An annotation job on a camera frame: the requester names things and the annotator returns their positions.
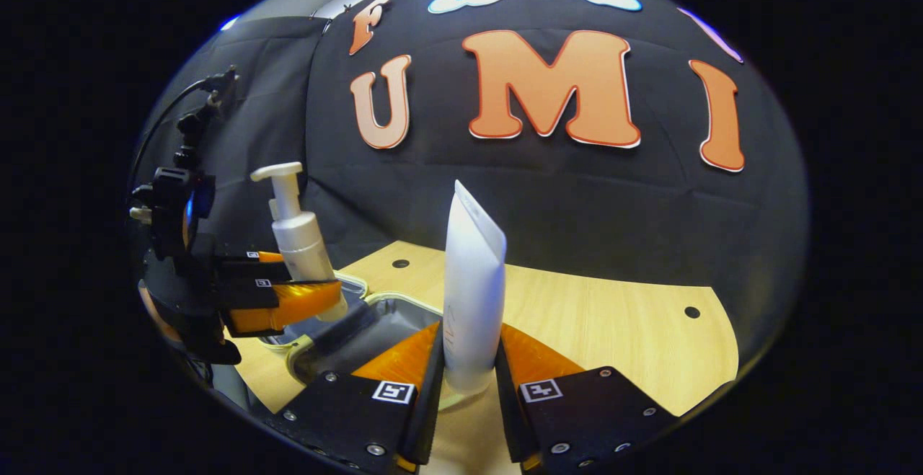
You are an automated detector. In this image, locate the white pump bottle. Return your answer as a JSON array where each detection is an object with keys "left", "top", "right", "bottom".
[{"left": 249, "top": 162, "right": 349, "bottom": 323}]

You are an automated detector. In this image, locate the white squeeze tube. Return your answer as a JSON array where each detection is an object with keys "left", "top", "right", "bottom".
[{"left": 441, "top": 179, "right": 508, "bottom": 396}]

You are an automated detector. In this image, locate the black backdrop cloth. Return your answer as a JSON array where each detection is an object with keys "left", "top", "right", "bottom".
[{"left": 130, "top": 0, "right": 812, "bottom": 360}]

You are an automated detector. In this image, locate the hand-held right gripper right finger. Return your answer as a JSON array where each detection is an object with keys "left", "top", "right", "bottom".
[{"left": 495, "top": 323, "right": 679, "bottom": 475}]

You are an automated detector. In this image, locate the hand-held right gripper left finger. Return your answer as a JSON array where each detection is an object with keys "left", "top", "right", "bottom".
[{"left": 262, "top": 321, "right": 446, "bottom": 474}]

